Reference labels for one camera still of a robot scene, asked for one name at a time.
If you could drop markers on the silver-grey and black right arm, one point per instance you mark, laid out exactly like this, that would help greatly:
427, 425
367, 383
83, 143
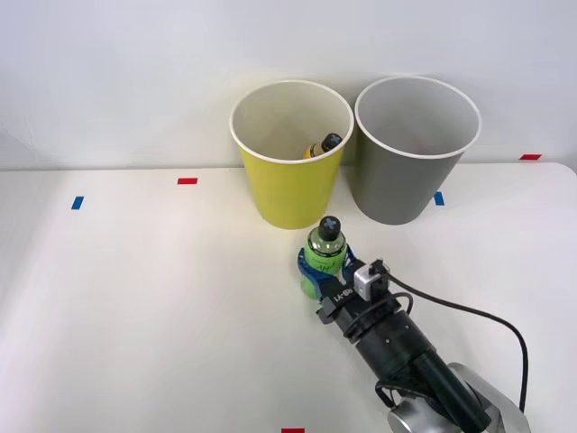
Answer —
396, 343

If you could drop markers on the yellow bottle with black cap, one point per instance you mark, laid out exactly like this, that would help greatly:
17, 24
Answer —
330, 142

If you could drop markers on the green bottle with black cap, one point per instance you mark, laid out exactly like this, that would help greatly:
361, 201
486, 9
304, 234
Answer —
323, 258

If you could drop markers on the yellow-green plastic waste bin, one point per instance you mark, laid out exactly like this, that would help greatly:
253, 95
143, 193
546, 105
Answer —
288, 194

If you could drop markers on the grey plastic waste bin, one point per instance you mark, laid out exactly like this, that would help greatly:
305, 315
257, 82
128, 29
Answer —
401, 189

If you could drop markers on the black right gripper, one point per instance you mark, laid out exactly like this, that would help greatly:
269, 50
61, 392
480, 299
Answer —
347, 309

